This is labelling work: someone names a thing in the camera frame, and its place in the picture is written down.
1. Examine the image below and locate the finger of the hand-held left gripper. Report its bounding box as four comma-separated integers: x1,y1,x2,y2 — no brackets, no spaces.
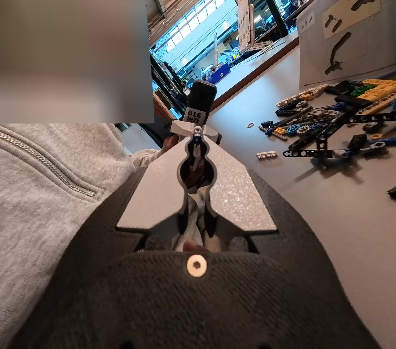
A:
201,126,221,144
170,120,197,140

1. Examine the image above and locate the person's left forearm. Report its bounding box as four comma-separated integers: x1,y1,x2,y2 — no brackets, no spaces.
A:
131,149,163,168

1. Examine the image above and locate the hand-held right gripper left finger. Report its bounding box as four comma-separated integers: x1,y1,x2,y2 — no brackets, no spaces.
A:
116,136,196,234

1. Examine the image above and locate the white lego beam with blue pins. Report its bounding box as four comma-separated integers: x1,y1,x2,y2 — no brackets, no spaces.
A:
192,126,204,169

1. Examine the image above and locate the person's left hand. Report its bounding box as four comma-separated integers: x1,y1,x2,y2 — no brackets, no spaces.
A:
162,135,181,155

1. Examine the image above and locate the small blue crate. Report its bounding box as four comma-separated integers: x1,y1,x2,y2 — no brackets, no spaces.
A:
210,63,231,83

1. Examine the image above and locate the lego instruction sheet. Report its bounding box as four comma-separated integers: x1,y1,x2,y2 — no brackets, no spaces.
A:
296,0,396,90

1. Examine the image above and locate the pile of lego pieces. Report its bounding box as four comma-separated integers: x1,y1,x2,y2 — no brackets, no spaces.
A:
258,77,396,170

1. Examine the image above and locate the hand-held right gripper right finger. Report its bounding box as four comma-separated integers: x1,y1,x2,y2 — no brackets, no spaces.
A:
199,136,277,242

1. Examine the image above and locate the grey zip hoodie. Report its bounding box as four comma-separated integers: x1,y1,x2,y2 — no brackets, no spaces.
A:
0,123,162,349

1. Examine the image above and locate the printed instruction board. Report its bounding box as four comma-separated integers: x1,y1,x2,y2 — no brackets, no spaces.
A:
233,0,275,55

